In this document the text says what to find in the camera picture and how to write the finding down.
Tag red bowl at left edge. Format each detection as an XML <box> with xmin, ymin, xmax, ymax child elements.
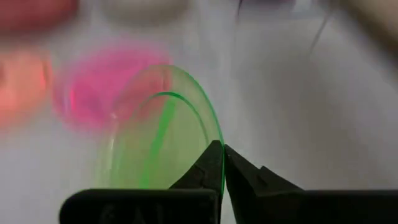
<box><xmin>0</xmin><ymin>50</ymin><xmax>54</xmax><ymax>129</ymax></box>

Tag cream plate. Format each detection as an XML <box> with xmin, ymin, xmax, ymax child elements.
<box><xmin>98</xmin><ymin>0</ymin><xmax>191</xmax><ymax>26</ymax></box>

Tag red plate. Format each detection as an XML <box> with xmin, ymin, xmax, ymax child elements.
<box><xmin>0</xmin><ymin>0</ymin><xmax>80</xmax><ymax>35</ymax></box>

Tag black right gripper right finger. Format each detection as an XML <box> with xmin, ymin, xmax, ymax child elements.
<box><xmin>224</xmin><ymin>144</ymin><xmax>398</xmax><ymax>224</ymax></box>

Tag green translucent plastic cup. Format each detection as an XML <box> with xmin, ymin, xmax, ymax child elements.
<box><xmin>95</xmin><ymin>63</ymin><xmax>226</xmax><ymax>196</ymax></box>

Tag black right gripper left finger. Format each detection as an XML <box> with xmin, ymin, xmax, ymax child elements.
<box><xmin>58</xmin><ymin>139</ymin><xmax>225</xmax><ymax>224</ymax></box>

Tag purple plate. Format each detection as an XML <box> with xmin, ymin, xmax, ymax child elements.
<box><xmin>242</xmin><ymin>0</ymin><xmax>299</xmax><ymax>6</ymax></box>

